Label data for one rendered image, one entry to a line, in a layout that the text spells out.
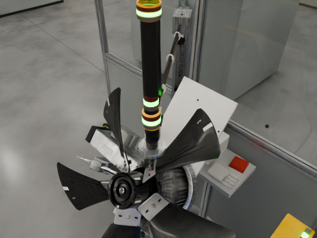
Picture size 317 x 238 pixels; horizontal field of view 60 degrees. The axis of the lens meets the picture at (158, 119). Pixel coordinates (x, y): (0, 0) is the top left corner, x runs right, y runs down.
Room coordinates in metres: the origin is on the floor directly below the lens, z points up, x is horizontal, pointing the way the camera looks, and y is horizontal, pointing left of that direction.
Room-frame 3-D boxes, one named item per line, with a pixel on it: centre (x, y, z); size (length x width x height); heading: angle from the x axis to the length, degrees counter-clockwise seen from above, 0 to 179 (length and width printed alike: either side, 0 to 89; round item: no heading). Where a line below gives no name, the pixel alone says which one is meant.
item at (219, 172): (0.84, -0.32, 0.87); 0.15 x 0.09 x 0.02; 45
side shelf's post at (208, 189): (0.95, -0.29, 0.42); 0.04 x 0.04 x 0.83; 45
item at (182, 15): (1.10, -0.10, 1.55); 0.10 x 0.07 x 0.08; 170
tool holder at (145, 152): (0.49, 0.01, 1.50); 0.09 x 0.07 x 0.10; 170
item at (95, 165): (0.74, 0.25, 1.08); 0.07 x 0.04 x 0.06; 55
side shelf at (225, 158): (0.95, -0.29, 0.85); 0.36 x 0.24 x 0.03; 45
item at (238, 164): (0.92, -0.42, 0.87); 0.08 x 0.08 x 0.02; 53
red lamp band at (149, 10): (0.48, 0.02, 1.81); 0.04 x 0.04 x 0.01
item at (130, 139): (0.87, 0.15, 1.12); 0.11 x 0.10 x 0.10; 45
